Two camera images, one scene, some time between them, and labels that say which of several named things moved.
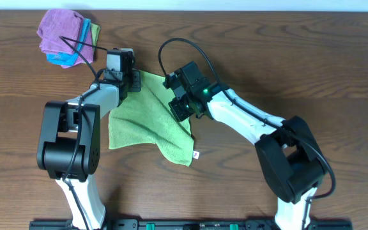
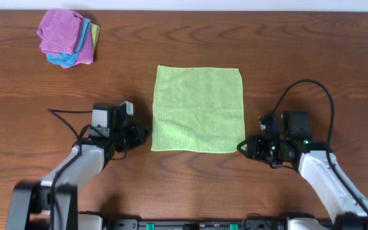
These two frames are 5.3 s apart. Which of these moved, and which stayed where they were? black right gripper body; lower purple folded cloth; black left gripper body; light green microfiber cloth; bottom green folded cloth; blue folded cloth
Moved: black right gripper body; light green microfiber cloth; black left gripper body
Stayed: lower purple folded cloth; blue folded cloth; bottom green folded cloth
